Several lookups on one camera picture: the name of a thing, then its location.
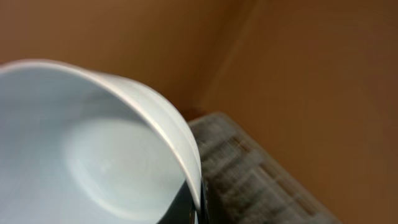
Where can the light blue bowl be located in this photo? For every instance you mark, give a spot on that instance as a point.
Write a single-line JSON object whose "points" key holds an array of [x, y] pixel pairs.
{"points": [[80, 146]]}

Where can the grey dishwasher rack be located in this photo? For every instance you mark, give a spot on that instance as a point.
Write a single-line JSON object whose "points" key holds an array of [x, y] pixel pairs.
{"points": [[245, 184]]}

